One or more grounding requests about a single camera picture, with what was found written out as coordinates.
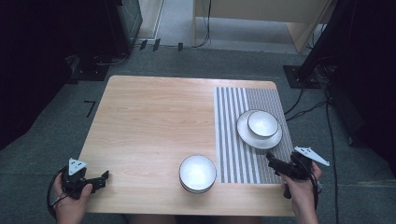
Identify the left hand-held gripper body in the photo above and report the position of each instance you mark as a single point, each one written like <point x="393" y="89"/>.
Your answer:
<point x="74" y="180"/>

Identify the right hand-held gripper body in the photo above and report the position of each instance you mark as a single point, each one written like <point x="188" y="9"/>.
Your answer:
<point x="302" y="166"/>

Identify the white plate with dark rim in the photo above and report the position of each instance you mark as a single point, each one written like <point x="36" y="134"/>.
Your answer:
<point x="249" y="135"/>

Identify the white bowl with dark rim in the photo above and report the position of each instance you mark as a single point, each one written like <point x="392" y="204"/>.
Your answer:
<point x="197" y="191"/>
<point x="262" y="123"/>
<point x="197" y="172"/>

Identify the person's left hand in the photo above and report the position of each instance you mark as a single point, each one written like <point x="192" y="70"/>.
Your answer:
<point x="70" y="207"/>

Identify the person's right hand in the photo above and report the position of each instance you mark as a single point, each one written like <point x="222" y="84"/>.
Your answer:
<point x="303" y="199"/>

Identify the grey striped placemat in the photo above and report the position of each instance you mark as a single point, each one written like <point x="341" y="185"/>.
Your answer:
<point x="230" y="146"/>

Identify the black tape corner mark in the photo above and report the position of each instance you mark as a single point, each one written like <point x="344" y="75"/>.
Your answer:
<point x="91" y="107"/>

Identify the light wooden furniture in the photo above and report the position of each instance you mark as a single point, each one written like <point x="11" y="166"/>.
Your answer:
<point x="264" y="12"/>

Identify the dark cabinet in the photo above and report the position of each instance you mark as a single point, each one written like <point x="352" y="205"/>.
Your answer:
<point x="124" y="21"/>

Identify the black stand base plate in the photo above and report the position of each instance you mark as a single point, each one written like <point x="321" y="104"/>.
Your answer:
<point x="90" y="72"/>
<point x="301" y="77"/>

